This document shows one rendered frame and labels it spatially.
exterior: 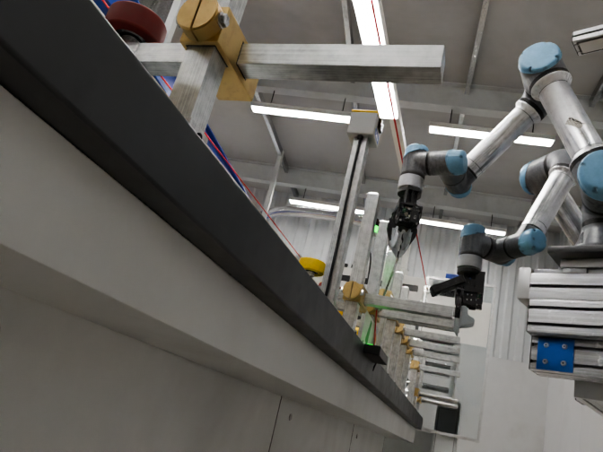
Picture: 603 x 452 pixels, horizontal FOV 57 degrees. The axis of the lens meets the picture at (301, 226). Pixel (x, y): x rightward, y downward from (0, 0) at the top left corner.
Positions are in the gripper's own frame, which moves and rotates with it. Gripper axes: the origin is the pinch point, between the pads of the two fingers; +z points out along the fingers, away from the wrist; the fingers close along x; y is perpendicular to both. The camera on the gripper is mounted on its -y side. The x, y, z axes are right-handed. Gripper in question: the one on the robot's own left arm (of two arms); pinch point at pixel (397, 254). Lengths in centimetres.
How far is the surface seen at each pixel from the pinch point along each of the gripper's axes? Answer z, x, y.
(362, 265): 8.6, -10.6, 8.3
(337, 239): 11.8, -20.9, 33.0
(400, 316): 14.0, 7.6, -16.2
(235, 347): 46, -35, 72
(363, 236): -0.1, -11.9, 7.9
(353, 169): -7.1, -20.7, 33.1
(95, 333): 48, -56, 70
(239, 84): 18, -42, 96
